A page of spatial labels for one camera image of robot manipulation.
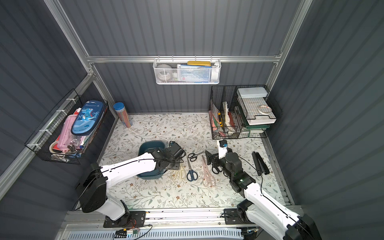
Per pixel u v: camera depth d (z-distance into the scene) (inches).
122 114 40.1
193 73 33.9
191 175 34.9
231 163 23.3
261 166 35.1
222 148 26.8
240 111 44.0
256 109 37.5
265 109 37.8
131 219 28.7
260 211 23.1
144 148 37.8
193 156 37.9
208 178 34.4
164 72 33.1
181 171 35.1
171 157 25.3
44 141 24.4
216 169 35.9
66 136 26.6
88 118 27.3
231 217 28.4
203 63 34.9
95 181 18.9
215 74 33.8
